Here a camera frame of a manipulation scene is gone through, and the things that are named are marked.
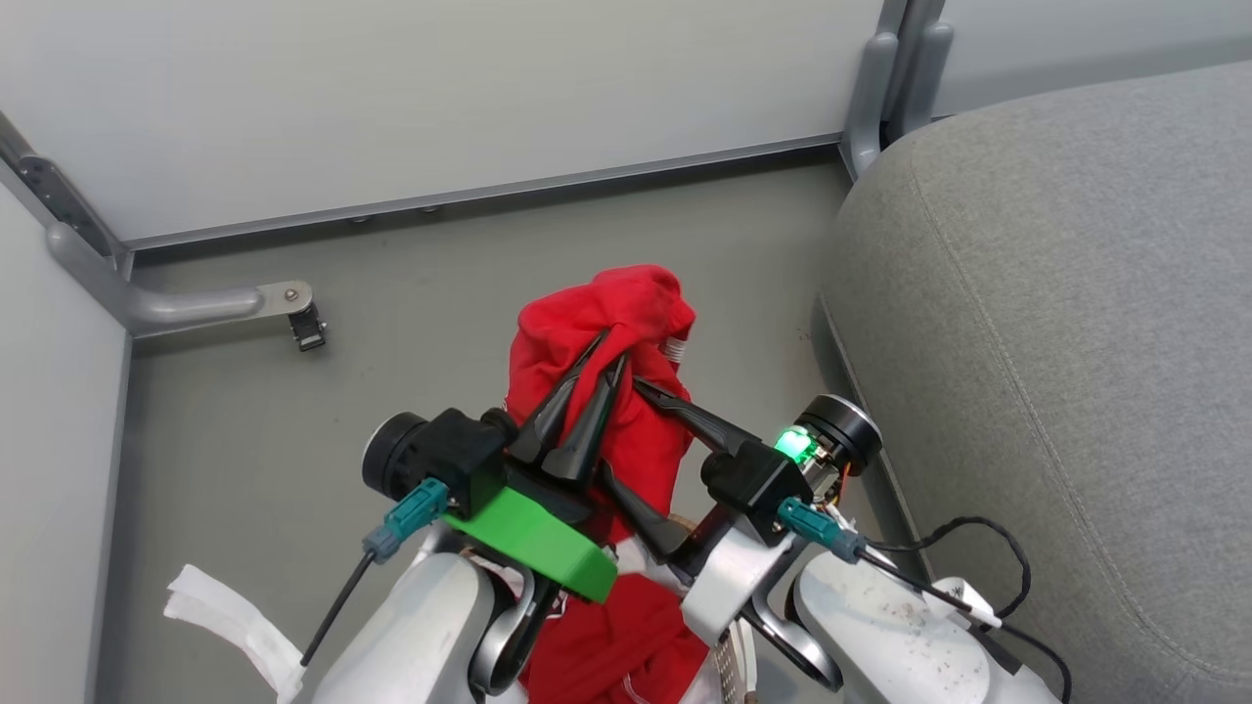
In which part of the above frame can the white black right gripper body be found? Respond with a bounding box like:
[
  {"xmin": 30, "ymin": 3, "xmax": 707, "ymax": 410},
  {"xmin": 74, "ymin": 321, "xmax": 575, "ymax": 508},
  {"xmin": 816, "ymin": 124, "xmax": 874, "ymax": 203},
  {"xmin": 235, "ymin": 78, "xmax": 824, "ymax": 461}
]
[{"xmin": 675, "ymin": 508, "xmax": 795, "ymax": 646}]

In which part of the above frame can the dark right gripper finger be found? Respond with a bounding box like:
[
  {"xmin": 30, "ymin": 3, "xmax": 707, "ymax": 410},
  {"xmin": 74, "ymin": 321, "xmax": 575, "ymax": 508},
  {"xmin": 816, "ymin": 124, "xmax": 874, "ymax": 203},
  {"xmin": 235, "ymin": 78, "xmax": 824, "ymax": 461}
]
[
  {"xmin": 633, "ymin": 376, "xmax": 761, "ymax": 458},
  {"xmin": 597, "ymin": 460, "xmax": 701, "ymax": 567}
]

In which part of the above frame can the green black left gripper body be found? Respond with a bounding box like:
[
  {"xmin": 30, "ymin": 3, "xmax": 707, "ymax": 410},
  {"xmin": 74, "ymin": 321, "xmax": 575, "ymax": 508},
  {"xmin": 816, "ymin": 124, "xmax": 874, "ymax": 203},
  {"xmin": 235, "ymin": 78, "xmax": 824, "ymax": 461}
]
[{"xmin": 445, "ymin": 460, "xmax": 619, "ymax": 603}]

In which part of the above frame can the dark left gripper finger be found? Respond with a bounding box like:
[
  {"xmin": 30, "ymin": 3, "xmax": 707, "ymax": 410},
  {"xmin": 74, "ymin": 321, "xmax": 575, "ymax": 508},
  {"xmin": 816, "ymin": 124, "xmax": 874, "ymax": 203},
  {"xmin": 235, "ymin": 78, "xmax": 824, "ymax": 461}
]
[
  {"xmin": 543, "ymin": 354, "xmax": 627, "ymax": 482},
  {"xmin": 509, "ymin": 328, "xmax": 612, "ymax": 464}
]

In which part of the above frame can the red garment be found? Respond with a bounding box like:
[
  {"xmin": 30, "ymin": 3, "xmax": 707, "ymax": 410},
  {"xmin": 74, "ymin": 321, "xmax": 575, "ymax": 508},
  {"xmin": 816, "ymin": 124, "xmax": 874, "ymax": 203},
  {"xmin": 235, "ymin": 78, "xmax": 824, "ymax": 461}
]
[{"xmin": 503, "ymin": 263, "xmax": 712, "ymax": 704}]

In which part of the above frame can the white laundry basket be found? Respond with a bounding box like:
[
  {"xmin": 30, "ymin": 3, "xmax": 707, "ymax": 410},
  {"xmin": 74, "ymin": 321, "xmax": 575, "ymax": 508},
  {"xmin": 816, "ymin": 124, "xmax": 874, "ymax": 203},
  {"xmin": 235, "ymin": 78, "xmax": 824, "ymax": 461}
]
[{"xmin": 712, "ymin": 626, "xmax": 762, "ymax": 704}]

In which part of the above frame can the grey fabric sofa seat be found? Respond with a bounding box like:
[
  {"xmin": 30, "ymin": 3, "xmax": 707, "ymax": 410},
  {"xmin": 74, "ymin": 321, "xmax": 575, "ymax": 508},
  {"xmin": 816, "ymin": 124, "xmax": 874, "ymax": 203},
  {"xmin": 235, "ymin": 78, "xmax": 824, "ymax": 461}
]
[{"xmin": 812, "ymin": 61, "xmax": 1252, "ymax": 704}]

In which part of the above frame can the small black clamp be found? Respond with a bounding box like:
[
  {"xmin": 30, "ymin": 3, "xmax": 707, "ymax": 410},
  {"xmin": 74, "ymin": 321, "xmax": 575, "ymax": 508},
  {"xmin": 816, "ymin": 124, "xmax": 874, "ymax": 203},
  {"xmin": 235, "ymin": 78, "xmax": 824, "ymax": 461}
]
[{"xmin": 291, "ymin": 304, "xmax": 330, "ymax": 354}]

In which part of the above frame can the white cloth strip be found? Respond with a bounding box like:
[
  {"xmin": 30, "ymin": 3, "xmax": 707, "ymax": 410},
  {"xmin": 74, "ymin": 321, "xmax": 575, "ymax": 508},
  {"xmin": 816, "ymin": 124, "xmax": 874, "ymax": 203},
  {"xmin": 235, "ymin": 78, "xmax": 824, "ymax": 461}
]
[{"xmin": 162, "ymin": 564, "xmax": 306, "ymax": 704}]

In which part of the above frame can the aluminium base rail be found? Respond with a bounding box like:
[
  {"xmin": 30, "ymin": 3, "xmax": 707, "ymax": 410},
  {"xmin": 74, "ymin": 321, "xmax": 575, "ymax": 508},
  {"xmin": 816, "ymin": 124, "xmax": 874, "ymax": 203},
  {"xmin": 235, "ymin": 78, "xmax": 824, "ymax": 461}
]
[{"xmin": 121, "ymin": 131, "xmax": 844, "ymax": 252}]

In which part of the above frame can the white cable tag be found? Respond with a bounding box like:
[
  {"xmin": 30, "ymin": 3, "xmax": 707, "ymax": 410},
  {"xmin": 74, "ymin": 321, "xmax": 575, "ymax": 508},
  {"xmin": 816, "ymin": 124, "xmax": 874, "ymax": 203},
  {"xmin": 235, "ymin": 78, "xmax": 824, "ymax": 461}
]
[{"xmin": 923, "ymin": 576, "xmax": 1005, "ymax": 630}]

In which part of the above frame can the grey metal post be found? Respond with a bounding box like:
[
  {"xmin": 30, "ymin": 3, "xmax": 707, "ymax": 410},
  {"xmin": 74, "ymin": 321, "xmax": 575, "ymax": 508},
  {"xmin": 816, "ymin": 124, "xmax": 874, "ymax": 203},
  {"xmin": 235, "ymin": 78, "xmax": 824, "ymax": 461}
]
[{"xmin": 842, "ymin": 0, "xmax": 956, "ymax": 183}]

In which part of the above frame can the grey metal tube bracket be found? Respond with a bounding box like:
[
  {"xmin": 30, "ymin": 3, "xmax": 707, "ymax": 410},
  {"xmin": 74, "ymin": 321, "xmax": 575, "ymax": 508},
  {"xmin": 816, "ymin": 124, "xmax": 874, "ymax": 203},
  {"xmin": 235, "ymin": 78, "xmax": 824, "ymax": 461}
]
[{"xmin": 0, "ymin": 110, "xmax": 315, "ymax": 340}]

